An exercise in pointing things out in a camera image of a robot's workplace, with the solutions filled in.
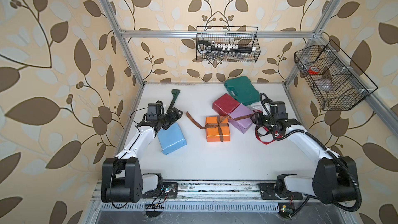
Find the green plastic tool case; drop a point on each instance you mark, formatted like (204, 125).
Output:
(242, 90)

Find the black wire basket back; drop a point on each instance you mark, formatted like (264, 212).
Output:
(243, 36)

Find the orange gift box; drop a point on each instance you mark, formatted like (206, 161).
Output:
(217, 129)

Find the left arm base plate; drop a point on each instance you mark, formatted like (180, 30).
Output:
(168, 188)

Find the socket set rail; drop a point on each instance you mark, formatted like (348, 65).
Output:
(207, 48)

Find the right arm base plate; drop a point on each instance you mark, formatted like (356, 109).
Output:
(272, 191)

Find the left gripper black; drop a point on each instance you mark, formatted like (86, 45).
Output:
(172, 119)

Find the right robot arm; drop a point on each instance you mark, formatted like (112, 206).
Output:
(335, 180)

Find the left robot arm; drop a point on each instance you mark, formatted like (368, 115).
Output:
(122, 177)

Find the black wire basket right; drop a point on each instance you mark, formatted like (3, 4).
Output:
(342, 82)

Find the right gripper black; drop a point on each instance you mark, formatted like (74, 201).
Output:
(257, 118)

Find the purple gift box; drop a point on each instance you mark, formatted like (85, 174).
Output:
(240, 118)

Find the white ribbon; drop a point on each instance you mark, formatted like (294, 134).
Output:
(256, 107)

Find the brown ribbon bow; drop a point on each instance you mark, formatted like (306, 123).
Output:
(202, 127)

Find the aluminium front rail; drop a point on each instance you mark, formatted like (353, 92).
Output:
(226, 190)

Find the blue gift box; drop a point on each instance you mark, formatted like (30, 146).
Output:
(171, 139)

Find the red ribbon bow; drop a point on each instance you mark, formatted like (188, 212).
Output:
(264, 135)

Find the red object in basket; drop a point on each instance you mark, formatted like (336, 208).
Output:
(313, 70)

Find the dark red gift box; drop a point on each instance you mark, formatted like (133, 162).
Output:
(225, 105)

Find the black wire basket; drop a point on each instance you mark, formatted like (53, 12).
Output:
(342, 82)
(243, 36)

